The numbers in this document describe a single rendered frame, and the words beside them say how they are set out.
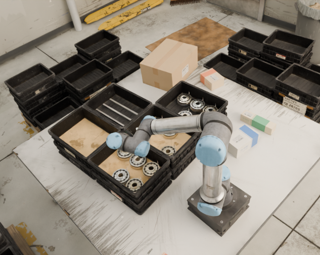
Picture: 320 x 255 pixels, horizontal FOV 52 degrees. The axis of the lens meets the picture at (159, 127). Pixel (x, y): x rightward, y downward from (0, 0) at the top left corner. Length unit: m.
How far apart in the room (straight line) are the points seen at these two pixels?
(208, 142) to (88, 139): 1.13
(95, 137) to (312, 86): 1.90
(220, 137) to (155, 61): 1.45
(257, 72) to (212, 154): 2.17
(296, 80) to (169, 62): 1.19
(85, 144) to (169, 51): 1.05
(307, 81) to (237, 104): 0.86
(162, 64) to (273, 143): 1.02
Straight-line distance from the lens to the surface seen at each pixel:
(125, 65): 3.54
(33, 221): 3.01
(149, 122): 1.55
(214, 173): 1.39
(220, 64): 3.63
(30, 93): 3.28
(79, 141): 2.21
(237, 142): 2.12
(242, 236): 1.88
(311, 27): 3.95
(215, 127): 1.29
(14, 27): 4.92
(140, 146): 1.48
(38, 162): 2.38
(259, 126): 2.31
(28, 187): 3.23
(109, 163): 2.03
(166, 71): 2.49
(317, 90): 3.07
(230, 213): 1.81
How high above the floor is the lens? 2.39
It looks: 46 degrees down
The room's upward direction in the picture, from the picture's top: 8 degrees counter-clockwise
